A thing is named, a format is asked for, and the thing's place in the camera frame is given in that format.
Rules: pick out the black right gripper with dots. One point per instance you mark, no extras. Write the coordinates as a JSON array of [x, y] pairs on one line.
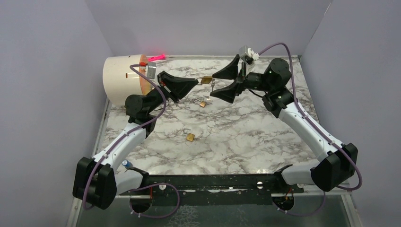
[[231, 72]]

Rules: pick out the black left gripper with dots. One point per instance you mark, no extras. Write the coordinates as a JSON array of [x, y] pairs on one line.
[[169, 83]]

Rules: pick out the brass padlock with key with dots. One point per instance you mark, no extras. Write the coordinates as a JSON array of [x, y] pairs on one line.
[[206, 80]]

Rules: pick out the brass padlock long shackle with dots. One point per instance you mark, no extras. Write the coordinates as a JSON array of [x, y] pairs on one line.
[[202, 101]]

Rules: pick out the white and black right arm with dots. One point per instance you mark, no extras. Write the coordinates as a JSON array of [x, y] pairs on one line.
[[336, 159]]

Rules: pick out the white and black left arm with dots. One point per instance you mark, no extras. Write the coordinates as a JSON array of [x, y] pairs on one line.
[[95, 181]]

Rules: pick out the pink marker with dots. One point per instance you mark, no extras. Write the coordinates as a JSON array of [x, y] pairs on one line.
[[156, 58]]

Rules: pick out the small brass padlock centre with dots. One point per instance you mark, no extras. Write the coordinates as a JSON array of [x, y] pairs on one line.
[[189, 136]]

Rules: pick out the cream cylindrical container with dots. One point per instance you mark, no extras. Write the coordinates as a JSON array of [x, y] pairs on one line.
[[120, 81]]

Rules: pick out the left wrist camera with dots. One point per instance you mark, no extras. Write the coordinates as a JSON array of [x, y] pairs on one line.
[[151, 70]]

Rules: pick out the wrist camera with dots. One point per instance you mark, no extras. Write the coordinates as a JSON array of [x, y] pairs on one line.
[[151, 70], [248, 55]]

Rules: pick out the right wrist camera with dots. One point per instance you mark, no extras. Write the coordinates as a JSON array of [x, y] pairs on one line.
[[248, 55]]

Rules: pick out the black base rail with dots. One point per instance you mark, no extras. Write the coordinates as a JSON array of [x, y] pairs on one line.
[[204, 190]]

